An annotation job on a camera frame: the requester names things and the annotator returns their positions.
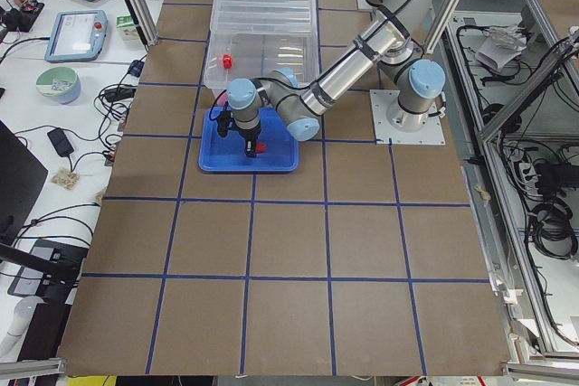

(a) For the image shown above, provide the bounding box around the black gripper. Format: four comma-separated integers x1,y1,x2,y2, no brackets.
242,131,258,158

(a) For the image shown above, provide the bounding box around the red block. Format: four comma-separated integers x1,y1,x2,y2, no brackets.
222,53,233,70
256,143,267,154

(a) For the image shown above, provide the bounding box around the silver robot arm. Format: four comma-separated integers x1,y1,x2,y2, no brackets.
216,0,445,157

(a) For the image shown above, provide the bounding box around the clear plastic storage box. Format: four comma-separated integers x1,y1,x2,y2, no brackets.
203,33,319,92

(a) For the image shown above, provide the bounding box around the blue plastic tray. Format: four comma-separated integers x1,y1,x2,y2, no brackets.
198,106,301,174

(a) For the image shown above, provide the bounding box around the green white carton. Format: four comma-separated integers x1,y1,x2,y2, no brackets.
115,15,139,41

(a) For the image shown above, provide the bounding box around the black power adapter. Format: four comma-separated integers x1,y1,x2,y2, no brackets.
47,127,74,157

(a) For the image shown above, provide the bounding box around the green round bowl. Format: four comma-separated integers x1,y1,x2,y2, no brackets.
35,67,81,104

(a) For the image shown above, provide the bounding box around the blue teach pendant near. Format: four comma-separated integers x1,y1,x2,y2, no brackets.
44,10,108,63

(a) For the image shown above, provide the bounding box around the black monitor edge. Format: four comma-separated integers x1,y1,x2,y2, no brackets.
0,123,48,245

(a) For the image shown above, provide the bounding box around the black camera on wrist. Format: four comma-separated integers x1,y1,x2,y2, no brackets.
216,106,233,137

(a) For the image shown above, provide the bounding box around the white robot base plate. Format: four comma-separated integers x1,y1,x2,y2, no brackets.
370,89,446,146

